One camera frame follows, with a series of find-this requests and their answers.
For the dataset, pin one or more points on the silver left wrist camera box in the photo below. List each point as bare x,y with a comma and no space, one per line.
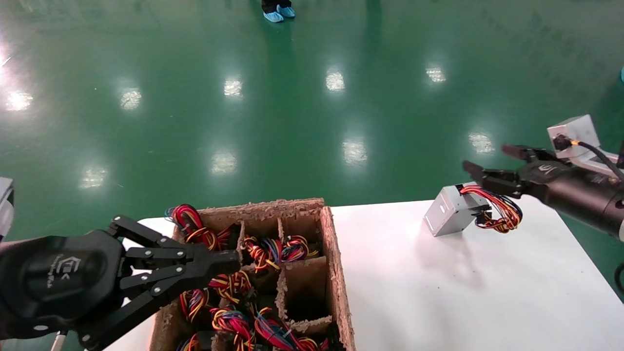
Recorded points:
5,204

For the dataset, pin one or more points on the brown cardboard divided box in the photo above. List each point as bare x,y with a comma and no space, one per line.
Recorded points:
339,273

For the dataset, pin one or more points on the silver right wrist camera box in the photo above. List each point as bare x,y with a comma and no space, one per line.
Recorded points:
580,127

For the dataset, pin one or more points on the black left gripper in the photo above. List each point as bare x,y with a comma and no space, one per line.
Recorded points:
58,278

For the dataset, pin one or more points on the black trouser legs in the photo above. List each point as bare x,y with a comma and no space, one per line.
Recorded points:
275,5

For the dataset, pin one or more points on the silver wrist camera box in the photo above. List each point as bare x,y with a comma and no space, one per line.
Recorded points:
5,204
580,127

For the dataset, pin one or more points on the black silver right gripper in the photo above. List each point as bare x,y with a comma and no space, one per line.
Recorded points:
570,190

